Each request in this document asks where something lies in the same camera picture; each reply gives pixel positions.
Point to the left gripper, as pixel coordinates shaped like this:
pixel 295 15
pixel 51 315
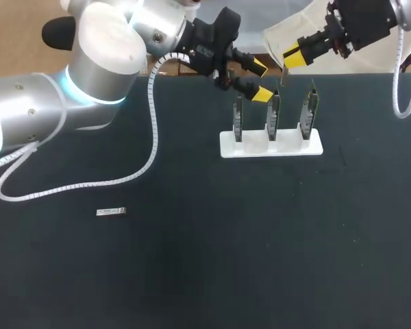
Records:
pixel 209 44

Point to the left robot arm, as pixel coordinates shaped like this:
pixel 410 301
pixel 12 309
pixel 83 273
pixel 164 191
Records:
pixel 99 68

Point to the white stand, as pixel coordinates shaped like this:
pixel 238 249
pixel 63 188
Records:
pixel 270 149

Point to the small metal optical module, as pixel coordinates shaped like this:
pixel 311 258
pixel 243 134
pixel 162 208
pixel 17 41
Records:
pixel 111 212

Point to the small circuit board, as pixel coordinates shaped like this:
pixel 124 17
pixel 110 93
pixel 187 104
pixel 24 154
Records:
pixel 310 109
pixel 273 116
pixel 239 118

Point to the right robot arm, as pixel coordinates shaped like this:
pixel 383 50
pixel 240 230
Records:
pixel 409 12

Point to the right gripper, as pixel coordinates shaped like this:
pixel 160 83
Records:
pixel 363 20

